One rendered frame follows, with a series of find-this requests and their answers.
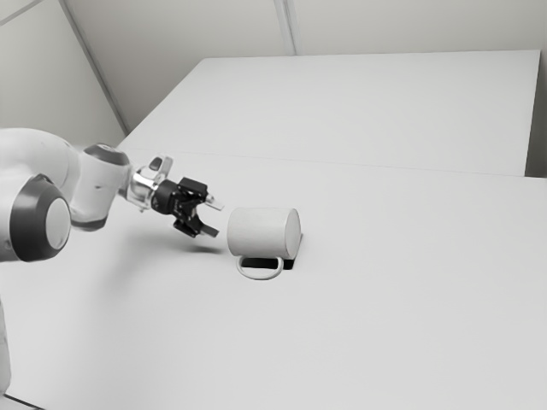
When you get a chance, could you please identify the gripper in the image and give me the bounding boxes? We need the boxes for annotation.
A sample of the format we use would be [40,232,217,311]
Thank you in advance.
[153,176,227,239]

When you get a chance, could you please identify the white mug with handle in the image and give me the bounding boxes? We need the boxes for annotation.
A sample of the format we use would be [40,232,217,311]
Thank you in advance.
[226,206,302,282]

